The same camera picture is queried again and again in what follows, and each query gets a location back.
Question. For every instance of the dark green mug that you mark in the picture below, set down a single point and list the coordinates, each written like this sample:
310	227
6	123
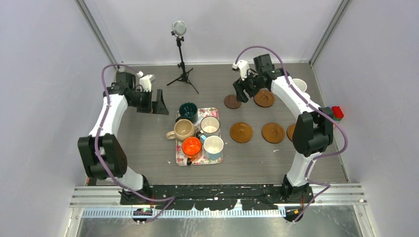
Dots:
189	111

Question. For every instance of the white mug brown rim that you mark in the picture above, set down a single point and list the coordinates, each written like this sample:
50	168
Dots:
210	125

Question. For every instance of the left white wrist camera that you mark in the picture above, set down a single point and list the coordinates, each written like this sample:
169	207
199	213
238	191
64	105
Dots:
145	81

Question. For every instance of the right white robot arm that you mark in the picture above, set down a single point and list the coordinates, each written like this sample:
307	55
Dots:
313	131

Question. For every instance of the white light blue mug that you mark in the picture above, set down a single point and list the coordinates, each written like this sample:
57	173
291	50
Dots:
213	147

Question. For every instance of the floral serving tray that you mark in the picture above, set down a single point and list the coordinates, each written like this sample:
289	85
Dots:
181	158

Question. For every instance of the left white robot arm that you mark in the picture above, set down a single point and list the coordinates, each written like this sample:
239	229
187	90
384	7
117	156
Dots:
101	153

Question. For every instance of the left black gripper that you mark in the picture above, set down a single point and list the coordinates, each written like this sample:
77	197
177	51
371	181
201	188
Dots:
159	107

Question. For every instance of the orange mug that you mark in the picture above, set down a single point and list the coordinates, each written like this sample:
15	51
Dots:
192	148

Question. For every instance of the microphone on black tripod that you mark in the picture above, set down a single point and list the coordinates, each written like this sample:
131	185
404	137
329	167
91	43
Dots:
178	30

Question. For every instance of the white mug blue base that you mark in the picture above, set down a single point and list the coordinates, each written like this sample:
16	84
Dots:
301	84

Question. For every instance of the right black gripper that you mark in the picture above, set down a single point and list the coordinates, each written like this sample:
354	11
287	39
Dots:
239	86

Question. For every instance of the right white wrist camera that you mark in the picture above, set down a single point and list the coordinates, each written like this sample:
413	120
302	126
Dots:
242	67

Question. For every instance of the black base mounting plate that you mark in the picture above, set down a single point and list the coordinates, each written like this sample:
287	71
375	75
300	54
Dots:
217	197

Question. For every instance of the colourful toy block stack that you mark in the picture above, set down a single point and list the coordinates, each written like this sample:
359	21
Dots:
338	114

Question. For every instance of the beige mug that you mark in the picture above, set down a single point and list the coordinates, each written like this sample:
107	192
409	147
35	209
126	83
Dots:
182	130

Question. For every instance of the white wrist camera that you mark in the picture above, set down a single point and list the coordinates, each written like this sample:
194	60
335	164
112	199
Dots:
145	81
242	67

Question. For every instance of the dark brown wooden coaster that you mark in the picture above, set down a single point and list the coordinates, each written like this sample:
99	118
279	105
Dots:
231	102

